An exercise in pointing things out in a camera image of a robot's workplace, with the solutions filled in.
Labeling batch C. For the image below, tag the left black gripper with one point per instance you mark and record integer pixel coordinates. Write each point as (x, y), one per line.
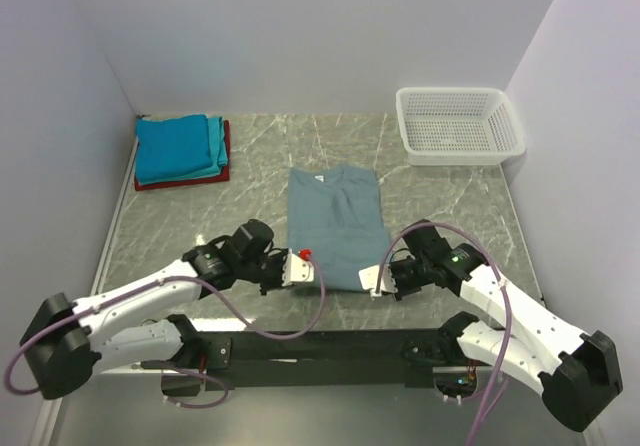
(278, 282)

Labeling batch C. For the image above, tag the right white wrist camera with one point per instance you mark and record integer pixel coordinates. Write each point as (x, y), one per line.
(372, 280)

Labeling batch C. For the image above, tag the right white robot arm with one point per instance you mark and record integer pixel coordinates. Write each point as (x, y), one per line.
(576, 374)

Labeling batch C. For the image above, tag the folded dark red t-shirt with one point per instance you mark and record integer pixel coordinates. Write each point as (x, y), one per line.
(222, 176)

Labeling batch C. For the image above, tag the grey-blue t-shirt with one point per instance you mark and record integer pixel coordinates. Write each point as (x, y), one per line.
(336, 215)

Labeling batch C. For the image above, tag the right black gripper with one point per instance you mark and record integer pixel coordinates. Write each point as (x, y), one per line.
(394, 265)

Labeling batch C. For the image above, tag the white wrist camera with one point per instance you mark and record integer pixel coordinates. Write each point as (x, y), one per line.
(296, 270)
(372, 280)

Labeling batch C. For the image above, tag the white plastic basket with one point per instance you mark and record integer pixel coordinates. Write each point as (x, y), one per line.
(458, 126)

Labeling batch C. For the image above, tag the folded blue t-shirt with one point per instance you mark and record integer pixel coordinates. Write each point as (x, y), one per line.
(172, 147)

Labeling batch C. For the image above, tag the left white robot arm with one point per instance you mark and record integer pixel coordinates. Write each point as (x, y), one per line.
(69, 341)

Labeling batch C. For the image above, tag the folded teal t-shirt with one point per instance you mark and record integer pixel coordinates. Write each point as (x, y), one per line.
(217, 146)

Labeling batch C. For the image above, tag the black base beam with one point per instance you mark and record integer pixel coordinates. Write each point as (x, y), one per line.
(322, 358)

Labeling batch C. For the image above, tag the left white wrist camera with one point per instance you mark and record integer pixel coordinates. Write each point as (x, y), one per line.
(296, 270)

